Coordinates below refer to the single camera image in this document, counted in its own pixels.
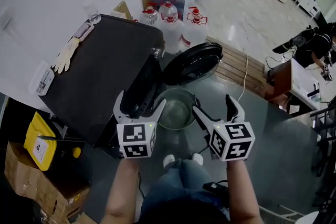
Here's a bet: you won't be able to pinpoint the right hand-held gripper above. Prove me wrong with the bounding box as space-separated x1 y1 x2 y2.
192 93 257 163

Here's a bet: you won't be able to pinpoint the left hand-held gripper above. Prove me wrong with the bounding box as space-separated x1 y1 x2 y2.
112 90 167 160

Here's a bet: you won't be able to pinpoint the white slotted laundry basket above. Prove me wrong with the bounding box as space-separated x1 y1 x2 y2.
154 88 202 131

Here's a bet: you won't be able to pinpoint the black washing machine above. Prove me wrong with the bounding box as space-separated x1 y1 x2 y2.
38 13 169 161

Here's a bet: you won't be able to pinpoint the person's left forearm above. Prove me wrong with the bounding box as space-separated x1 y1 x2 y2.
98 157 140 224

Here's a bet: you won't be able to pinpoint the person's right forearm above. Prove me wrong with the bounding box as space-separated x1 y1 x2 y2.
225 159 268 224

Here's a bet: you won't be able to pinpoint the black washing machine door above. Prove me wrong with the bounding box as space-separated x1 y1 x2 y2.
162 41 224 87

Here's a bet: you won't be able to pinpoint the person's right white shoe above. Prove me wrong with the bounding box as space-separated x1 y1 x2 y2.
191 153 204 165

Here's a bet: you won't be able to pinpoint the person's white shoe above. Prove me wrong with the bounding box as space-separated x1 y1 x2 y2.
162 154 176 168
191 153 204 165

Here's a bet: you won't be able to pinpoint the wooden floor platform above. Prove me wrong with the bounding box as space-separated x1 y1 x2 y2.
206 36 266 94

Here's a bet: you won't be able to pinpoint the person's left white shoe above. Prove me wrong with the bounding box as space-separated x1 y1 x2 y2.
162 154 176 168

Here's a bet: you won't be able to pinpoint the black belt device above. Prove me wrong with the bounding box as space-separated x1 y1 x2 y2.
202 180 230 205

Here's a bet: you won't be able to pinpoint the person's blue jeans legs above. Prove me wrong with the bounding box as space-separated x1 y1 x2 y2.
140 158 229 224

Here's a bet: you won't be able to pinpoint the clear water jug red cap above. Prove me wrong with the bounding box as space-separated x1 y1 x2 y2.
177 6 209 52
156 13 185 55
158 0 179 18
138 2 160 26

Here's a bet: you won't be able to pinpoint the brown counter with white top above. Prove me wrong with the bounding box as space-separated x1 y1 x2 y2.
264 57 323 116

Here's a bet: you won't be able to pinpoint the cream rubber glove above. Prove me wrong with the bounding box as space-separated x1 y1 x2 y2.
54 37 80 74

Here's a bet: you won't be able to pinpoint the pink and white box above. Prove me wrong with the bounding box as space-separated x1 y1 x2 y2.
74 22 95 42

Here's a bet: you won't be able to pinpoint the small wooden board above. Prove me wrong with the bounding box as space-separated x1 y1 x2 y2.
110 0 134 21

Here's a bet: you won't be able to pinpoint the yellow plastic box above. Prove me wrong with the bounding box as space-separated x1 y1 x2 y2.
23 111 82 172

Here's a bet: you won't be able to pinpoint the clear glass cup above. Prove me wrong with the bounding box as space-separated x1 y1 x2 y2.
83 0 102 25

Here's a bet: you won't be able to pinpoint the black metal rack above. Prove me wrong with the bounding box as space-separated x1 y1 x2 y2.
309 105 336 215

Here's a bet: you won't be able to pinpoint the brown cardboard box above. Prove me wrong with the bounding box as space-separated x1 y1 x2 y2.
4 141 92 224

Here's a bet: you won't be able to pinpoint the white cabinet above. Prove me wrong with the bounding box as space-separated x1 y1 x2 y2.
297 0 321 19

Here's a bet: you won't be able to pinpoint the white power cable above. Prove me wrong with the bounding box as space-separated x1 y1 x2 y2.
237 54 249 103

